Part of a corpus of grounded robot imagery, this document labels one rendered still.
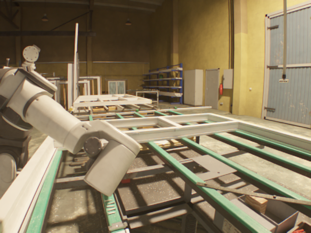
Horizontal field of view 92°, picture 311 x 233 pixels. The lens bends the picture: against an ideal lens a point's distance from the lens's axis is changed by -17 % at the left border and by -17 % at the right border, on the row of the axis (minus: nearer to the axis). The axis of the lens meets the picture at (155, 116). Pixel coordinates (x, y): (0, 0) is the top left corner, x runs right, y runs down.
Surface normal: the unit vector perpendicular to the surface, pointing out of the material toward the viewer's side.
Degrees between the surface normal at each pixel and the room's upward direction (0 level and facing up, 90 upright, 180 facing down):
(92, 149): 64
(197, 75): 90
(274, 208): 90
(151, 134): 90
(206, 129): 90
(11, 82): 99
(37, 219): 0
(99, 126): 59
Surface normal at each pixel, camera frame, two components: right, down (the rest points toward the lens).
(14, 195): 0.00, -0.98
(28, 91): 0.36, -0.58
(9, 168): 0.35, 0.16
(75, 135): 0.19, -0.30
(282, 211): -0.93, 0.07
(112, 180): 0.65, 0.00
